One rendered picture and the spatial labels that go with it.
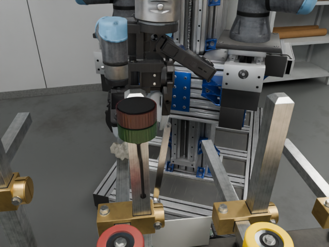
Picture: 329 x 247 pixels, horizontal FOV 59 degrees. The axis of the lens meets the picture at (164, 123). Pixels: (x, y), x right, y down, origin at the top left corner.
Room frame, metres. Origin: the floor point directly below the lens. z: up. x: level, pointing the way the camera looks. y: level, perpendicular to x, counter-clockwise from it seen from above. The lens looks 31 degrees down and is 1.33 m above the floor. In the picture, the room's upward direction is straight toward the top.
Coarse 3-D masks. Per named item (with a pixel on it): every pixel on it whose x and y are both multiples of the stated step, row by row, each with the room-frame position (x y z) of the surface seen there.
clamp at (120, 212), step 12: (108, 204) 0.44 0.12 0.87; (120, 204) 0.44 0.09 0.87; (132, 204) 0.44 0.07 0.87; (156, 204) 0.44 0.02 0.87; (108, 216) 0.41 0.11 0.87; (120, 216) 0.41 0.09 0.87; (132, 216) 0.41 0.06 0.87; (144, 216) 0.41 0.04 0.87; (156, 216) 0.41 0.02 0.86; (144, 228) 0.40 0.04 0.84; (156, 228) 0.40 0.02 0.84
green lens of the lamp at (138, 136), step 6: (120, 126) 0.36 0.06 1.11; (150, 126) 0.36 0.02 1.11; (156, 126) 0.37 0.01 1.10; (120, 132) 0.36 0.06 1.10; (126, 132) 0.35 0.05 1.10; (132, 132) 0.35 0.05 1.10; (138, 132) 0.35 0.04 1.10; (144, 132) 0.35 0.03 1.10; (150, 132) 0.36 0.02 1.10; (156, 132) 0.37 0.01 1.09; (120, 138) 0.36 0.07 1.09; (126, 138) 0.36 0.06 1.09; (132, 138) 0.35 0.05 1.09; (138, 138) 0.35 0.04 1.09; (144, 138) 0.35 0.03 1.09; (150, 138) 0.36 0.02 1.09
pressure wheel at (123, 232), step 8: (120, 224) 0.36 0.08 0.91; (104, 232) 0.34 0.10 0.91; (112, 232) 0.34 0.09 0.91; (120, 232) 0.34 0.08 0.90; (128, 232) 0.34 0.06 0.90; (136, 232) 0.34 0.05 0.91; (104, 240) 0.32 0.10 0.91; (112, 240) 0.33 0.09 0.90; (120, 240) 0.32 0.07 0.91; (128, 240) 0.33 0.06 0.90; (136, 240) 0.32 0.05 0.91
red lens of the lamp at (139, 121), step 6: (156, 108) 0.38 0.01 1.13; (120, 114) 0.36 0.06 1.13; (126, 114) 0.35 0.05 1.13; (132, 114) 0.35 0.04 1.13; (144, 114) 0.35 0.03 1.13; (150, 114) 0.36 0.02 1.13; (156, 114) 0.38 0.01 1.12; (120, 120) 0.36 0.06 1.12; (126, 120) 0.35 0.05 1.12; (132, 120) 0.35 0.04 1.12; (138, 120) 0.35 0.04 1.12; (144, 120) 0.35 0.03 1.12; (150, 120) 0.36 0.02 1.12; (156, 120) 0.38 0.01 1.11; (126, 126) 0.35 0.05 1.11; (132, 126) 0.35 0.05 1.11; (138, 126) 0.35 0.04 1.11; (144, 126) 0.35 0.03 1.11
